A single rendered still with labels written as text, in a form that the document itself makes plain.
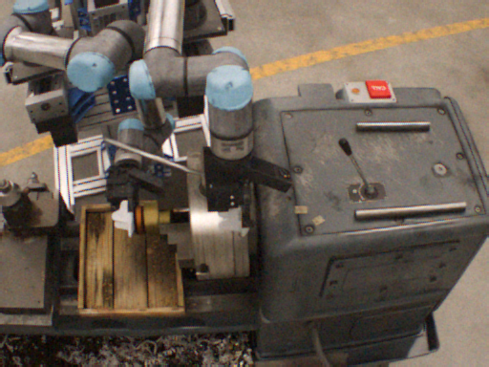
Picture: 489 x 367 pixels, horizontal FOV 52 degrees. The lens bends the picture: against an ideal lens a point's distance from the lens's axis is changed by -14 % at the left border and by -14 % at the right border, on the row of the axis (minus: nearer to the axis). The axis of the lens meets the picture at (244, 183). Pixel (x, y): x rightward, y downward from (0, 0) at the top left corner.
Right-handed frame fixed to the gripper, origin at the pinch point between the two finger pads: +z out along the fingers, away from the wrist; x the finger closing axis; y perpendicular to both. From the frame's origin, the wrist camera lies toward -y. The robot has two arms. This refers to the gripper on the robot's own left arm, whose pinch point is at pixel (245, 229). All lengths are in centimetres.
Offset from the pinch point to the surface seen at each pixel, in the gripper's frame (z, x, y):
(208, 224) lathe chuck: 6.7, -9.5, 7.4
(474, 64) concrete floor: 79, -215, -176
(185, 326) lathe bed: 55, -17, 17
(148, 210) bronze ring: 11.9, -21.0, 21.8
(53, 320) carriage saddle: 37, -6, 54
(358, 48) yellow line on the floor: 75, -228, -92
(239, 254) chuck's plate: 14.1, -6.6, 1.2
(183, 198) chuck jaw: 10.0, -22.4, 12.9
